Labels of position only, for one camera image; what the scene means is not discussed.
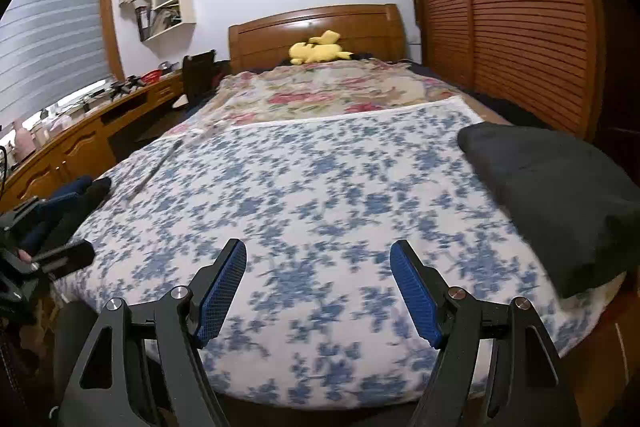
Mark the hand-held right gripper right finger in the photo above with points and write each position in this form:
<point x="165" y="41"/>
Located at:
<point x="412" y="292"/>

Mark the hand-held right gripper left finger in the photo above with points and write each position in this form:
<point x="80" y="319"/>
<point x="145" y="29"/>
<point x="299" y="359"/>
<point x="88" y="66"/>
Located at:
<point x="222" y="292"/>

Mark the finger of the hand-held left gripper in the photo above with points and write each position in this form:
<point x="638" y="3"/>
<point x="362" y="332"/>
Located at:
<point x="65" y="259"/>
<point x="20" y="213"/>

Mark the black jacket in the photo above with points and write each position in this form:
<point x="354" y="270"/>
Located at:
<point x="550" y="197"/>

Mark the folded navy garment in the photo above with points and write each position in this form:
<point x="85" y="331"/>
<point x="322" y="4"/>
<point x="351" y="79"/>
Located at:
<point x="67" y="191"/>

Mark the pink bottle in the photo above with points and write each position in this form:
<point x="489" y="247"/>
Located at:
<point x="24" y="139"/>

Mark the wooden desk with cabinets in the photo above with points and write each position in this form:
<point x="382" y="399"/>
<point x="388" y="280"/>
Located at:
<point x="75" y="147"/>

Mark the blue floral bed sheet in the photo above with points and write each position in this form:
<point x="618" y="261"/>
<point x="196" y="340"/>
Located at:
<point x="300" y="187"/>

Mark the grey window blind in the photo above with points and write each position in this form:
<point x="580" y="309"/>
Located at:
<point x="50" y="32"/>

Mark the red basket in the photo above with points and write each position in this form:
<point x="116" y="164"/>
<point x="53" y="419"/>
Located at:
<point x="151" y="76"/>

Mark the dark blue bedding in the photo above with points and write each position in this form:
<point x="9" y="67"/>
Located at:
<point x="500" y="112"/>

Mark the red floral blanket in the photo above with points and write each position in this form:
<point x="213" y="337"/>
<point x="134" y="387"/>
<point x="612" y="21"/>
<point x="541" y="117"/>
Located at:
<point x="325" y="92"/>

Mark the dark wooden chair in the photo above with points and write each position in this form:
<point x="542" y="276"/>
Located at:
<point x="197" y="72"/>

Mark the black binder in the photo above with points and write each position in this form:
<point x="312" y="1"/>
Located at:
<point x="142" y="24"/>

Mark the wooden bed headboard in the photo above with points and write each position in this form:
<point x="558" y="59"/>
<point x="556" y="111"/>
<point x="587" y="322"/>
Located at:
<point x="260" y="42"/>

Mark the yellow plush toy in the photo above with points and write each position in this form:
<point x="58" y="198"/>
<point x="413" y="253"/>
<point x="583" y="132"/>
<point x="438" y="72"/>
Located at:
<point x="320" y="52"/>

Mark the louvered wooden wardrobe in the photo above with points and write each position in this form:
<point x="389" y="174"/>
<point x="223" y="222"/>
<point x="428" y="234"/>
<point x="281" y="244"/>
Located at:
<point x="500" y="7"/>

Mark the wooden window frame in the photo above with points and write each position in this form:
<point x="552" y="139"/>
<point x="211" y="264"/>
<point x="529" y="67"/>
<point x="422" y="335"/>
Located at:
<point x="111" y="32"/>

